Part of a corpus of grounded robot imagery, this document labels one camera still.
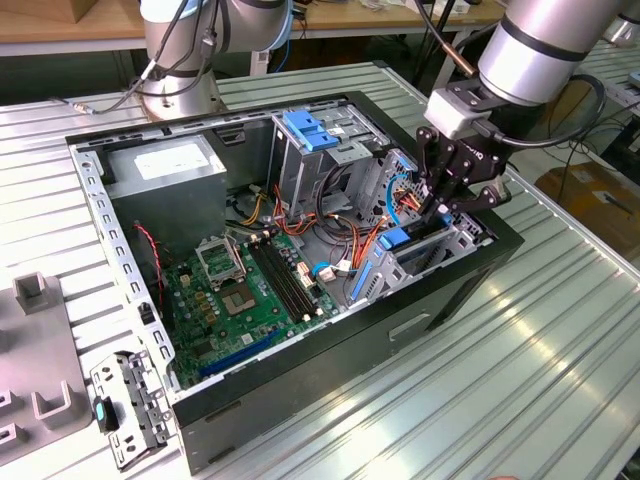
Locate orange red wire bundle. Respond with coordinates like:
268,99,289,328
272,182,391,274

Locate CPU socket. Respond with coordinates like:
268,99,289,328
218,281,260,318

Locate blue wire white plug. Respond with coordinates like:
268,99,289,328
310,260,361,284

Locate yellow black wire bundle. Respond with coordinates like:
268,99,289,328
238,184,274,227

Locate wooden desk white legs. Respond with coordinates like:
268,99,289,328
0,0,506,96

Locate silver disk bay cage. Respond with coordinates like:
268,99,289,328
343,147,490,307

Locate black open PC case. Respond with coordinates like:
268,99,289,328
64,89,526,476

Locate blue expansion slot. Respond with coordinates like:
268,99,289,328
198,327,282,380

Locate black equipment box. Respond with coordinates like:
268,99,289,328
597,122,640,174

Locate black cable silver plug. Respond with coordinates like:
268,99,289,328
74,0,191,114

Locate grey power supply box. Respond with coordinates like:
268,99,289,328
102,134,229,251

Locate silver drive cage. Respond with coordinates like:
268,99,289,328
268,107,390,207

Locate small cardboard box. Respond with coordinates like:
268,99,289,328
64,0,145,24

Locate black camera cable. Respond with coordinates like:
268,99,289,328
477,73,609,149

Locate thick black sleeved wire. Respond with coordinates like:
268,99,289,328
317,164,364,241

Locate red black fan wire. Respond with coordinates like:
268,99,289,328
133,223,167,306

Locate metal slat side table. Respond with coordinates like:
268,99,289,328
549,42,640,151

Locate black RAM slot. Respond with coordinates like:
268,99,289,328
248,238,307,324
262,235,321,319

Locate blue black bracket latch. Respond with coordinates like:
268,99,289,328
93,396,121,434

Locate metal socket cover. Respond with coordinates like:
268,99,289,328
193,235,247,290

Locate green motherboard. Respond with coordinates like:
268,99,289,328
162,230,344,392

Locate blue data wire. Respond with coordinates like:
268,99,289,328
384,172,417,227

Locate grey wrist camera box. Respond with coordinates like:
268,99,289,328
423,88,494,141

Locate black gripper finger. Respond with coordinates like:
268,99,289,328
438,145,501,214
417,128,449,219

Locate blue plastic drive latch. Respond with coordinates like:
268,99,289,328
301,125,342,154
282,110,322,137

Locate grey parts rack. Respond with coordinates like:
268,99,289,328
0,272,96,454

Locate silver expansion card bracket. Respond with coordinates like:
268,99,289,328
88,349,177,472

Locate large taped cardboard box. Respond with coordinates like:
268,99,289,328
534,162,640,256

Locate black cable copper plug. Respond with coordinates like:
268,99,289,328
413,0,475,77

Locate hard disk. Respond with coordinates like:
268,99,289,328
349,208,454,304

